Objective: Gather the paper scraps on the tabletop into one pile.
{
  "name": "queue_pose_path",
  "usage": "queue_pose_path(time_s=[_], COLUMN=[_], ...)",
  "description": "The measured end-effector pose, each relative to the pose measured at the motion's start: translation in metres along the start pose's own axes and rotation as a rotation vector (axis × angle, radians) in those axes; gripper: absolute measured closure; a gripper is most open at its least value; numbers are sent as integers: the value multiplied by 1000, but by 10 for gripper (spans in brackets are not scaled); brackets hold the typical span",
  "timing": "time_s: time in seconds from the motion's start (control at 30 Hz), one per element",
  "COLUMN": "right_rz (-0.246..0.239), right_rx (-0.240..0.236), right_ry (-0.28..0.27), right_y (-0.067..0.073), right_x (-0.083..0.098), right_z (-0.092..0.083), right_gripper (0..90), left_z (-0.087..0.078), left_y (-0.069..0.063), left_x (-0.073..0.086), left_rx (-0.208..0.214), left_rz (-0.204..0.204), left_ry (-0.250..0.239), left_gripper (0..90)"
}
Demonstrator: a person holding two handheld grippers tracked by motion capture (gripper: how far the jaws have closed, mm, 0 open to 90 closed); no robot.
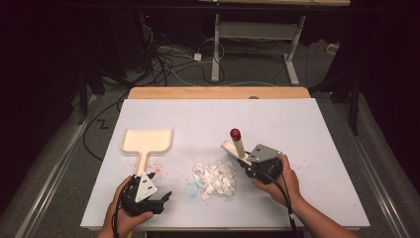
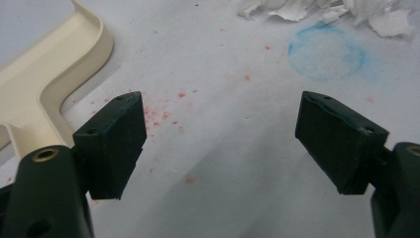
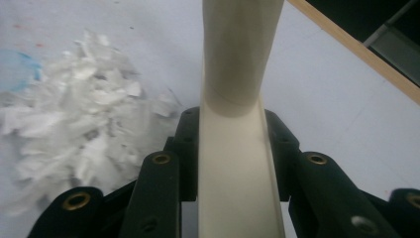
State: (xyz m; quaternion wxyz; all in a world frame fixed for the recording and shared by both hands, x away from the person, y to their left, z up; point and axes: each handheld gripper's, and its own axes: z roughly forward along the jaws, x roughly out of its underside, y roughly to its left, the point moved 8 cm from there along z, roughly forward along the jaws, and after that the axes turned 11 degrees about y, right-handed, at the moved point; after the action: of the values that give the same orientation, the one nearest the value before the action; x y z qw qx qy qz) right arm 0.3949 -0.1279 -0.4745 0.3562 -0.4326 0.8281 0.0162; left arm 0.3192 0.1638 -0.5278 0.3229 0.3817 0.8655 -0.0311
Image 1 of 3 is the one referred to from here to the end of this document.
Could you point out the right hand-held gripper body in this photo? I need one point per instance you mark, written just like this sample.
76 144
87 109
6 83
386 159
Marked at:
264 153

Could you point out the white power adapter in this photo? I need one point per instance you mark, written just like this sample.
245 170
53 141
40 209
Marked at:
197 57

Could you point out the wooden table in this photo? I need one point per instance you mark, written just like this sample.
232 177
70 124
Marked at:
214 93

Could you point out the person's left hand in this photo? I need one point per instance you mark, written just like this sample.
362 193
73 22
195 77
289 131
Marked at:
115 219

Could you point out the pile of white paper scraps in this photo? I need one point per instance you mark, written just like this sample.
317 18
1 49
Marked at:
214 180

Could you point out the cream hand brush red cap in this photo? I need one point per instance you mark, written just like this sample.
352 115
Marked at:
238 145

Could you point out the white table sheet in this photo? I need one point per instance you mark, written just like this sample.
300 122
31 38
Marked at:
231 115

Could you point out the cream plastic dustpan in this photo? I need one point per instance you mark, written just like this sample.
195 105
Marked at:
147 140

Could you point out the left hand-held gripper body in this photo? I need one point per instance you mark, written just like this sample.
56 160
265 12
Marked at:
145 188

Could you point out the person's right hand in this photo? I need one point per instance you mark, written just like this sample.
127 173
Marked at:
287 188

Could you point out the metal floor rail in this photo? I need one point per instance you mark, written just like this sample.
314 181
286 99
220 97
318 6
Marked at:
52 185
379 188

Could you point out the white desk frame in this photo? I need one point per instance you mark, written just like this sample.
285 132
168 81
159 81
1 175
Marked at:
254 30

